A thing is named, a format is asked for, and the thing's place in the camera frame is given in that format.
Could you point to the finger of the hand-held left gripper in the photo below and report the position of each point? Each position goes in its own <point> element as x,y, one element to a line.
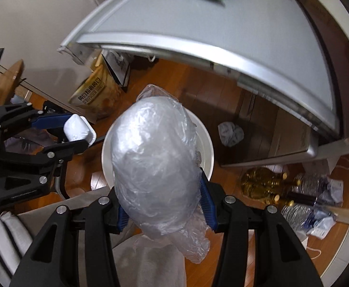
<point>52,121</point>
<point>70,148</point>

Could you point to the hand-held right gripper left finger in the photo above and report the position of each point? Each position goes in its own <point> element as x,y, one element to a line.
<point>122,221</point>

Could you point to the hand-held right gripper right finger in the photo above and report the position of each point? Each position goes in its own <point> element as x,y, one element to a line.
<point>207,203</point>

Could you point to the white plastic tray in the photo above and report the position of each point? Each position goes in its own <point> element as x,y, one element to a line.
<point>77,130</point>

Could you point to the white bowl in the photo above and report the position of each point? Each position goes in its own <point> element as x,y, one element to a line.
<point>207,155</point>

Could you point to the clear plastic bag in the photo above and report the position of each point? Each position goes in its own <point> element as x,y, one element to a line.
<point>153,161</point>

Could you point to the white striped cushion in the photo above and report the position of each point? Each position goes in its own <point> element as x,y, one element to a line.
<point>4,245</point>

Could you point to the large yellow printed sack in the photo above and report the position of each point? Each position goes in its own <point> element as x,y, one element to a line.
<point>96,95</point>

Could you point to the yellow oil bottle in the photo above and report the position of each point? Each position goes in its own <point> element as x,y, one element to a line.
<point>261,176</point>
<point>261,192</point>

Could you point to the grey crumpled plastic bag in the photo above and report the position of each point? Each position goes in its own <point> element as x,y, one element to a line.
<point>230,134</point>

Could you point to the black white printed bag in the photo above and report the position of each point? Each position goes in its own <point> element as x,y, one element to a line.
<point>119,68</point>

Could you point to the clear water bottle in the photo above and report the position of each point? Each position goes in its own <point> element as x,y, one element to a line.
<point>299,216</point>
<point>310,184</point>

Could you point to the dark glass bottle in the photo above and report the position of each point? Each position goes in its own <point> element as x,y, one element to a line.
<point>301,198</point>

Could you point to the cardboard box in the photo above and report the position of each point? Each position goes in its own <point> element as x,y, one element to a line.
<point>279,128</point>

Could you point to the white crumpled paper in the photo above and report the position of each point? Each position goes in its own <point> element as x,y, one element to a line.
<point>335,189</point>

